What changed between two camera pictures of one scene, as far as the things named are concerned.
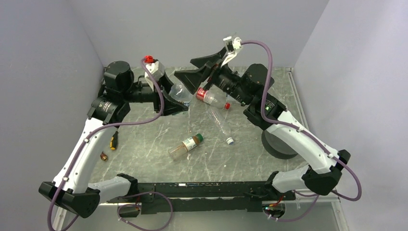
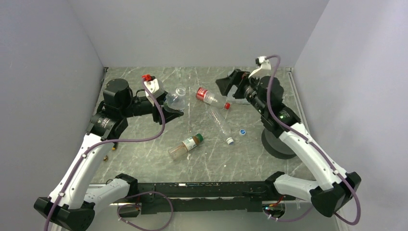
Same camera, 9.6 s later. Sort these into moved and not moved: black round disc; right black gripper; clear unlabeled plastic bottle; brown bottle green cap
Moved: right black gripper
Not moved: clear unlabeled plastic bottle; brown bottle green cap; black round disc
